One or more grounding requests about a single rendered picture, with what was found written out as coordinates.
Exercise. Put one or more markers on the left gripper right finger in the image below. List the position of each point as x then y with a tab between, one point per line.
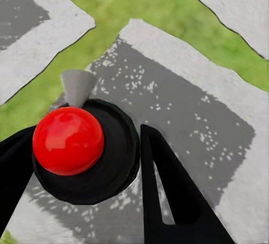
195	222

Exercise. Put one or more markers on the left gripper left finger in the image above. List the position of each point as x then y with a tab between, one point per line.
16	169

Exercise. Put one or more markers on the insectifuge atomizer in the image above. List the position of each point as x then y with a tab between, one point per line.
87	151

